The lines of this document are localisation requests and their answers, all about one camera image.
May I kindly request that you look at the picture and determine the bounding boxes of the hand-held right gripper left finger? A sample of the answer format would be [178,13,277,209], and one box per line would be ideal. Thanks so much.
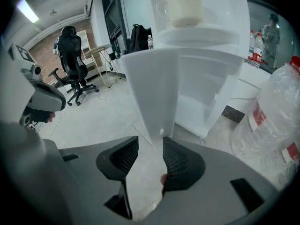
[56,136,139,225]

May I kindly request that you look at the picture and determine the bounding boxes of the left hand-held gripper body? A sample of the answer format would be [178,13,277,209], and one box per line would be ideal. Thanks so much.
[0,43,44,128]

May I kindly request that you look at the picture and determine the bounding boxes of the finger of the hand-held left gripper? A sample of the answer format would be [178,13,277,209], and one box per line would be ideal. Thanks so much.
[28,80,67,112]

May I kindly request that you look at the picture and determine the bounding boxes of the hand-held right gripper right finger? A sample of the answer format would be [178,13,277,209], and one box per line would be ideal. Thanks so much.
[140,136,285,225]

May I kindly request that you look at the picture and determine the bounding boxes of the white water dispenser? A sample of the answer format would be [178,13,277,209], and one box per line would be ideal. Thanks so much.
[120,0,250,150]

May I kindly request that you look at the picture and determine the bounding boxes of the white shelf unit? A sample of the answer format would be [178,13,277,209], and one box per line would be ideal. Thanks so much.
[75,30,92,65]

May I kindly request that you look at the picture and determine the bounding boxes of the black office chair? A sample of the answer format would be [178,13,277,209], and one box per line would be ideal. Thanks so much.
[48,26,99,106]

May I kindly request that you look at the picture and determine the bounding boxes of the ceiling light panel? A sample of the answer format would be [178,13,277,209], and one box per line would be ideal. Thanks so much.
[16,0,39,23]

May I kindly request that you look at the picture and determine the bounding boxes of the round white side table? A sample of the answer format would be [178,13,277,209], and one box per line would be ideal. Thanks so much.
[88,44,128,89]

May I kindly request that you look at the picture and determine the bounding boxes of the black backpack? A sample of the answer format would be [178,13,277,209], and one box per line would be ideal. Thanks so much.
[128,24,153,54]

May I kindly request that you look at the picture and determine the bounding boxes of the cream cup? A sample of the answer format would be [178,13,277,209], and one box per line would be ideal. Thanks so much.
[156,0,204,29]

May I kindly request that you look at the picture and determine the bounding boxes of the white floor cable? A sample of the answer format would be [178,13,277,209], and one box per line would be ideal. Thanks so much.
[97,78,122,102]

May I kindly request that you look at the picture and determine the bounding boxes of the empty red-handled water jug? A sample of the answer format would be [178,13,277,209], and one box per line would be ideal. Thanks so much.
[231,55,300,164]

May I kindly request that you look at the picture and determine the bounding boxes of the black window frame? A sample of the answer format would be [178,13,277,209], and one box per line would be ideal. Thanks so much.
[102,0,153,53]

